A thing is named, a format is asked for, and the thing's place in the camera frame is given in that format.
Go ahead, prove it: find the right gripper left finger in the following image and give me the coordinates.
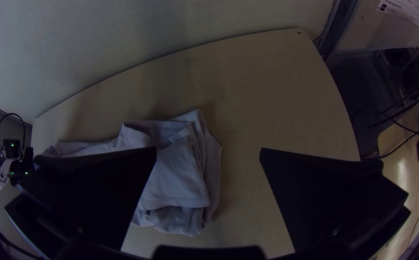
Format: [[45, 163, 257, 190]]
[[4, 146, 158, 254]]

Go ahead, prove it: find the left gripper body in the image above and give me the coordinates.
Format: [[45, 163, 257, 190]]
[[8, 145, 36, 187]]

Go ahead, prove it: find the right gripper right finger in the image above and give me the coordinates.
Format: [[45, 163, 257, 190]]
[[259, 147, 412, 259]]

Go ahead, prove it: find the white t-shirt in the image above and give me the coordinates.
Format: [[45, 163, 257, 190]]
[[41, 108, 223, 237]]

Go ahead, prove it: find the pale wooden side table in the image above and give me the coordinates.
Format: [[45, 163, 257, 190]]
[[377, 74, 419, 260]]

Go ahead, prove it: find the white paper poster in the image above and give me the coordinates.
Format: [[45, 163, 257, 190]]
[[375, 0, 419, 32]]

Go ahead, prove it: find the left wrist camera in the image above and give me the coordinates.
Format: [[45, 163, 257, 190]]
[[2, 138, 22, 160]]

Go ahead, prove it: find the black cable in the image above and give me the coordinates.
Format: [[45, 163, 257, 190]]
[[360, 130, 419, 160], [350, 104, 419, 138], [0, 113, 26, 151]]

